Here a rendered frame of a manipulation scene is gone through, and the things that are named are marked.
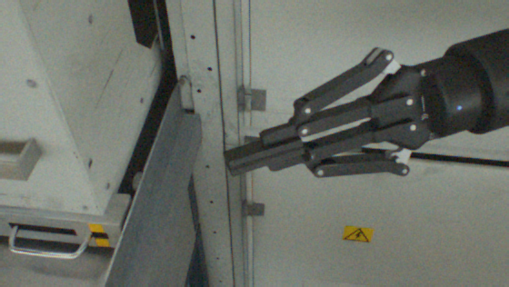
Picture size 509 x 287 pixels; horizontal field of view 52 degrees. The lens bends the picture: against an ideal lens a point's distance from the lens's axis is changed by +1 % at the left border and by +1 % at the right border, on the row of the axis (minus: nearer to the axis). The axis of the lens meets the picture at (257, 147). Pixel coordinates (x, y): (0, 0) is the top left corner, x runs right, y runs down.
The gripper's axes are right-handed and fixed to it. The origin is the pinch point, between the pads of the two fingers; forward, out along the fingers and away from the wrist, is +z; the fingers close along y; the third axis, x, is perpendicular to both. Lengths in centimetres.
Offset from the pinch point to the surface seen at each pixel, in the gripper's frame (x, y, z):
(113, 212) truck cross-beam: -20.4, -9.9, 17.8
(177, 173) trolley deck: -33.7, -12.5, 8.7
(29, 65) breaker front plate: -8.8, 12.0, 18.2
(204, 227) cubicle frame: -63, -38, 7
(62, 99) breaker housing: -11.3, 7.7, 17.0
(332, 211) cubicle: -45, -35, -18
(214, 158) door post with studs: -50, -18, 1
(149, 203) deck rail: -28.5, -13.8, 13.8
